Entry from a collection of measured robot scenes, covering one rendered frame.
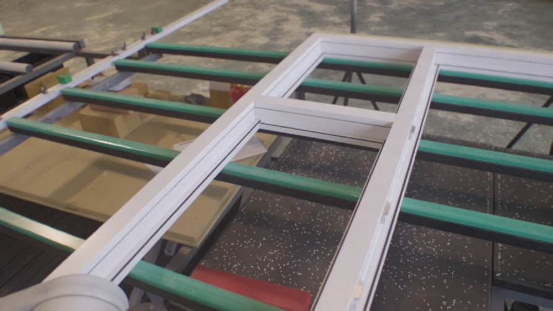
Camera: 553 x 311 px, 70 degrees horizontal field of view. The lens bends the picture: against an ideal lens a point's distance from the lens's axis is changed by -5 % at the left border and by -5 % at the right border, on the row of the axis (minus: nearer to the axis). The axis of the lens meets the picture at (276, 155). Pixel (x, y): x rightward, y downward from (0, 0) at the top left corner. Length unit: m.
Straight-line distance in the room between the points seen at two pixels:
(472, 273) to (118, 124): 1.31
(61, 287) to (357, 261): 0.46
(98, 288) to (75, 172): 1.30
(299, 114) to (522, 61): 0.79
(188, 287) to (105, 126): 1.09
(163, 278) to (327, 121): 0.56
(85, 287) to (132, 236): 0.52
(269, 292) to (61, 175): 0.91
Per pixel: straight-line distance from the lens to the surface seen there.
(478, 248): 1.23
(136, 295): 1.46
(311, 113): 1.07
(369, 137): 1.05
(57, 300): 0.29
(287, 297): 1.00
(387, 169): 0.85
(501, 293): 1.18
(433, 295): 1.08
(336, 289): 0.62
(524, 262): 1.23
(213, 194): 1.29
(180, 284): 0.75
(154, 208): 0.84
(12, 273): 1.80
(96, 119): 1.74
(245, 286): 1.03
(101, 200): 1.40
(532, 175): 1.10
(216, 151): 0.99
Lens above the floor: 1.43
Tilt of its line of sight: 34 degrees down
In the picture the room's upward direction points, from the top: 5 degrees counter-clockwise
